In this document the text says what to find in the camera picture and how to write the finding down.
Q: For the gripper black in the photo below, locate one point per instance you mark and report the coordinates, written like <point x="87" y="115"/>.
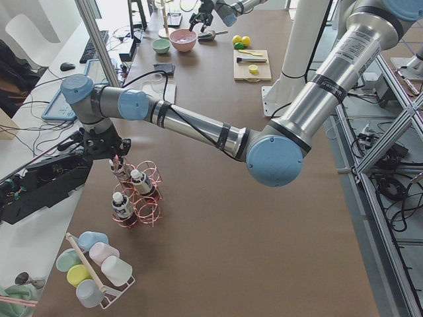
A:
<point x="98" y="144"/>
<point x="207" y="8"/>

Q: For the tea bottle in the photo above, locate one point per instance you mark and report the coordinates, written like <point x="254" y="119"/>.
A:
<point x="143" y="185"/>
<point x="120" y="171"/>
<point x="123" y="211"/>

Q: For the copper wire bottle basket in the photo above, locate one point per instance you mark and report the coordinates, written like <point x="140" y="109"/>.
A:
<point x="147" y="211"/>

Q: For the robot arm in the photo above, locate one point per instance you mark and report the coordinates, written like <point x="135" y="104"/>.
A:
<point x="274" y="156"/>
<point x="228" y="13"/>

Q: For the steel ice scoop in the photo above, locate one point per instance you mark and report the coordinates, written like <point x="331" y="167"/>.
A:
<point x="210" y="35"/>

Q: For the black glass holder tray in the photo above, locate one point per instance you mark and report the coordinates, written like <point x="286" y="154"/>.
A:
<point x="174" y="20"/>

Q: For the pink bowl of ice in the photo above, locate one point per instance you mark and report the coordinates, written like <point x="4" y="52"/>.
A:
<point x="183" y="40"/>

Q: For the wooden glass stand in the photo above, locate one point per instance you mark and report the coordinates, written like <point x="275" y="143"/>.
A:
<point x="166" y="30"/>

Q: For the upper yellow lemon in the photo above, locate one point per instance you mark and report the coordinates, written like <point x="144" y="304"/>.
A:
<point x="236" y="39"/>

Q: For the green bowl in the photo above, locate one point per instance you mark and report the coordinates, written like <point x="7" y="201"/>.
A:
<point x="161" y="46"/>

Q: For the steel cylinder muddler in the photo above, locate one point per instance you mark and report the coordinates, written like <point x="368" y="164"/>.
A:
<point x="250" y="60"/>

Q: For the teach pendant near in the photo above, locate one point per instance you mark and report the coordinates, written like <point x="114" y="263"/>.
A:
<point x="58" y="110"/>

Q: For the teach pendant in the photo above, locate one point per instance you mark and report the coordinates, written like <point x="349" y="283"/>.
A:
<point x="58" y="110"/>
<point x="94" y="70"/>

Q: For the grey folded cloth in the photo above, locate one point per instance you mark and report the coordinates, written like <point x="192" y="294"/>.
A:
<point x="165" y="68"/>

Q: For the wooden cutting board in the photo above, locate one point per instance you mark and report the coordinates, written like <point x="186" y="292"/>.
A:
<point x="241" y="70"/>

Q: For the half lemon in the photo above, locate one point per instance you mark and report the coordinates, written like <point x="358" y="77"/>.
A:
<point x="253" y="68"/>

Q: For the black equipment case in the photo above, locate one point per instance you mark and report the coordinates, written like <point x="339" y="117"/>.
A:
<point x="44" y="184"/>

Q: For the teach pendant far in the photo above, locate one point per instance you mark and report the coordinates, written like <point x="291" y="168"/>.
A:
<point x="94" y="70"/>

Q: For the cream rabbit tray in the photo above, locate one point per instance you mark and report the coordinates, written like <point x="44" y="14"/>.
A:
<point x="157" y="89"/>

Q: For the black computer mouse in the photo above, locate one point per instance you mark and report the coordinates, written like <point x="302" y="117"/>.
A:
<point x="67" y="66"/>

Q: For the black keyboard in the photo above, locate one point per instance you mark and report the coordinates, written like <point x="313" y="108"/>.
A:
<point x="90" y="51"/>

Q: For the blue cup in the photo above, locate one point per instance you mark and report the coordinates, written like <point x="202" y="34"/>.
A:
<point x="88" y="238"/>

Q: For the pink cup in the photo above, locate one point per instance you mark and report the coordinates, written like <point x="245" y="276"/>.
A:
<point x="100" y="251"/>

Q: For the green cup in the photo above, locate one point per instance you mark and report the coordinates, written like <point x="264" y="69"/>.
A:
<point x="67" y="259"/>

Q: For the white cup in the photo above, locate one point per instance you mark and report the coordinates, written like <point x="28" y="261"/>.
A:
<point x="116" y="270"/>

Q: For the yellow cup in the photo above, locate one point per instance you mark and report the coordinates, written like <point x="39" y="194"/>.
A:
<point x="76" y="274"/>

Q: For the white cup rack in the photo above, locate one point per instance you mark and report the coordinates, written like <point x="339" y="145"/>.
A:
<point x="111" y="295"/>

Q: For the grey cup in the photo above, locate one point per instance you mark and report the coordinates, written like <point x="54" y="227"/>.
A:
<point x="89" y="293"/>

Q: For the aluminium frame post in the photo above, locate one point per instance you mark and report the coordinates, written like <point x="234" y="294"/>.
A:
<point x="88" y="17"/>

